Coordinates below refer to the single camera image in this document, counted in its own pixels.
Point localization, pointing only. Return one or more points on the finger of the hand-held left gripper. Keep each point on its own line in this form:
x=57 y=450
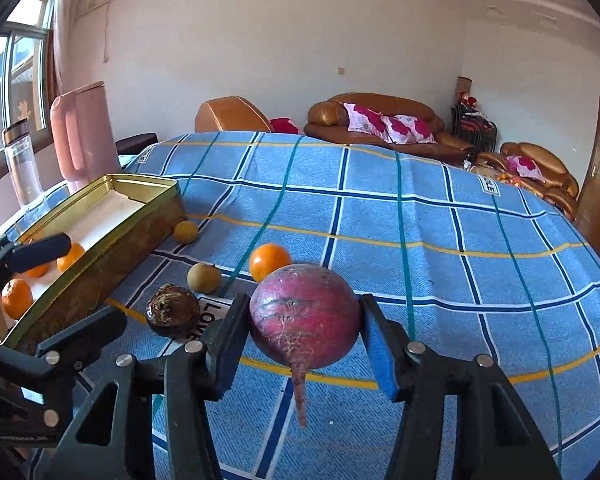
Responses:
x=40 y=252
x=95 y=330

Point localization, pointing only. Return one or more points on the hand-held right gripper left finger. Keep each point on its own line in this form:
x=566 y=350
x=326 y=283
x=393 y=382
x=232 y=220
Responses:
x=227 y=360

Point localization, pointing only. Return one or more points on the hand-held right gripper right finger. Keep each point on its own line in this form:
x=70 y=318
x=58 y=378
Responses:
x=382 y=355

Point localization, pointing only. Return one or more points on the orange mandarin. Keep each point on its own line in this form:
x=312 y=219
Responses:
x=17 y=299
x=37 y=271
x=267 y=260
x=72 y=257

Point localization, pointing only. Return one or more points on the red round radish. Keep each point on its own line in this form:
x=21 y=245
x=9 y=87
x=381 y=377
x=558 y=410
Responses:
x=305 y=315

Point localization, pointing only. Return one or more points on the small tan longan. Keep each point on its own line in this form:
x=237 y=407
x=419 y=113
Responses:
x=186 y=231
x=203 y=276

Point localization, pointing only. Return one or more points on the gold tin box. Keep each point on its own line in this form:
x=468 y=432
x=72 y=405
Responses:
x=130 y=232

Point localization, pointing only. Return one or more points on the clear glass bottle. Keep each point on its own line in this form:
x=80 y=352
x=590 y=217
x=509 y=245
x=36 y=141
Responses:
x=25 y=170

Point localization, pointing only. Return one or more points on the pink electric kettle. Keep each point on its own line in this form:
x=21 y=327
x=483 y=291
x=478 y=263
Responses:
x=92 y=135

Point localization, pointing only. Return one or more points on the black side table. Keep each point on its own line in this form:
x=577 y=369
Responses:
x=137 y=142

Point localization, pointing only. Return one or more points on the blue plaid blanket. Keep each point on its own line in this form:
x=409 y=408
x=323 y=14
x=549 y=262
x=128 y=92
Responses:
x=430 y=210

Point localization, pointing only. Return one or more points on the window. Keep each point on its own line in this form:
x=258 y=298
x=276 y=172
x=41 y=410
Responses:
x=22 y=75

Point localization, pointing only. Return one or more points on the low coffee table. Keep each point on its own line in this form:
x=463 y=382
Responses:
x=495 y=175

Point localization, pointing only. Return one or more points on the pink curtain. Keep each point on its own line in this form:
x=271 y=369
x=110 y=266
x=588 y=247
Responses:
x=65 y=30

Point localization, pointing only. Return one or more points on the pink floral pillow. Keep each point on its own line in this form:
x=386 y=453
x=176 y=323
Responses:
x=525 y=167
x=412 y=130
x=367 y=121

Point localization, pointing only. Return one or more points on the brown leather armchair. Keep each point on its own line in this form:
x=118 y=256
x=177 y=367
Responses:
x=555 y=180
x=227 y=115

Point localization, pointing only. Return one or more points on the brown leather sofa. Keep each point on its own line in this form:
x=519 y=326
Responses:
x=325 y=125

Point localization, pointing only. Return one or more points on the red pillow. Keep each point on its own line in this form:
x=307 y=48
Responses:
x=285 y=126

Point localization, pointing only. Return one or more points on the stacked dark chairs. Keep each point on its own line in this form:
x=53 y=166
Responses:
x=475 y=127

